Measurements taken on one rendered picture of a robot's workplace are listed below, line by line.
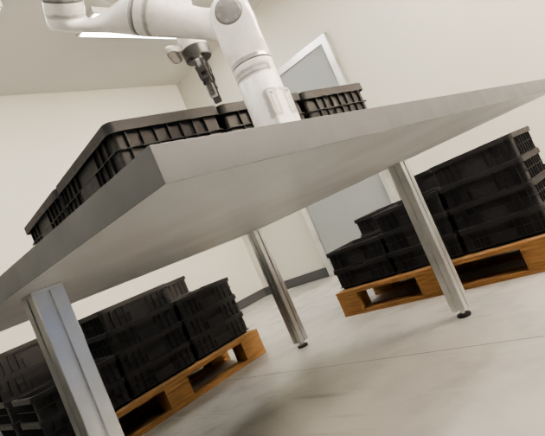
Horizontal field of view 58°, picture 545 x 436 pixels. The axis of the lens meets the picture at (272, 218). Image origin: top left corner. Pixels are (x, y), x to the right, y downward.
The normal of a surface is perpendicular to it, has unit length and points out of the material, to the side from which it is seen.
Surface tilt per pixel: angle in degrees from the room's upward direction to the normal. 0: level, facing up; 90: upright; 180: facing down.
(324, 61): 90
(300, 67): 90
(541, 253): 90
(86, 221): 90
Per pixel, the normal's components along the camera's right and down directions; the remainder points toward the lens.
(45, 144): 0.65, -0.31
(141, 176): -0.65, 0.25
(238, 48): -0.31, 0.05
